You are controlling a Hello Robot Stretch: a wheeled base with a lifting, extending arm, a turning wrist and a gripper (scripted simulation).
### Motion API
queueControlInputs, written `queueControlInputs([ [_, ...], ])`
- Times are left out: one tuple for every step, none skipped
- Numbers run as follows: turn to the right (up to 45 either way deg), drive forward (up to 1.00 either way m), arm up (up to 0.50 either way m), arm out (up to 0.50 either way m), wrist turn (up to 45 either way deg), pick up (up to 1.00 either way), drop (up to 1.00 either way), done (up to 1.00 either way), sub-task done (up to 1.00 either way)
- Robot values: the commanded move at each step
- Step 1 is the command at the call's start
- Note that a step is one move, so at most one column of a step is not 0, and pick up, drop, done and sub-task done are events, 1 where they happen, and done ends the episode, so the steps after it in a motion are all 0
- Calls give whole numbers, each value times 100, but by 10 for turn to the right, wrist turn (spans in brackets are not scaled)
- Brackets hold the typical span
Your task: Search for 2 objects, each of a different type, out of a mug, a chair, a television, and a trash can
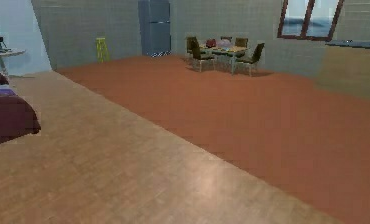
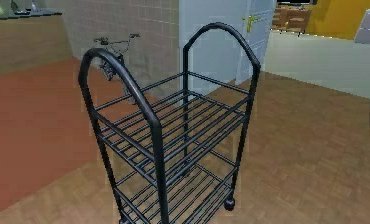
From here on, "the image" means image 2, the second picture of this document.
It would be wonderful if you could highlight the brown wooden chair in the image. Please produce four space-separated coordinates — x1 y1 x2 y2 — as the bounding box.
271 7 313 37

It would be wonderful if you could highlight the grey bicycle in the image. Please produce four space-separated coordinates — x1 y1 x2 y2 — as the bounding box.
93 32 141 105

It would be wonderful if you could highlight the pale blue room door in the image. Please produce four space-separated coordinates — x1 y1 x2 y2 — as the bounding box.
234 0 278 86

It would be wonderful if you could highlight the wooden counter with dark top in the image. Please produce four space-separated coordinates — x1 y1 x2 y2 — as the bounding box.
0 9 73 76

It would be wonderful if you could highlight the grey laptop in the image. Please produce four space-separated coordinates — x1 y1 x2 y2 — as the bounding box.
10 0 31 16

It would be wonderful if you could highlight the grey slanted panel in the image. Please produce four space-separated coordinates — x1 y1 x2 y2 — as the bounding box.
353 8 370 46

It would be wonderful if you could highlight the black wire shelf cart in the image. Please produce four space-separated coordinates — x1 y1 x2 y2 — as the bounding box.
77 21 262 224

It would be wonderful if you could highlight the yellow door handle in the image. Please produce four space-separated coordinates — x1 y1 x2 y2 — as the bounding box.
242 14 261 34

